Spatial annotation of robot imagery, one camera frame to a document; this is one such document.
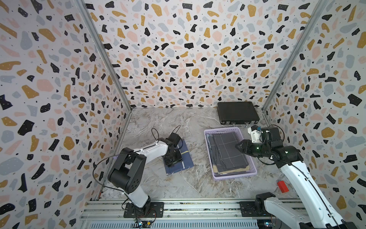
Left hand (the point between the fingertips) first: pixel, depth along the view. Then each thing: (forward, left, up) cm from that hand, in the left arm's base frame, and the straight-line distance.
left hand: (181, 161), depth 90 cm
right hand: (-1, -30, +21) cm, 37 cm away
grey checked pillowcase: (+2, -27, +4) cm, 27 cm away
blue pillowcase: (0, -3, -1) cm, 3 cm away
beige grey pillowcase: (-6, -21, +1) cm, 22 cm away
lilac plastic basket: (-7, -42, +3) cm, 43 cm away
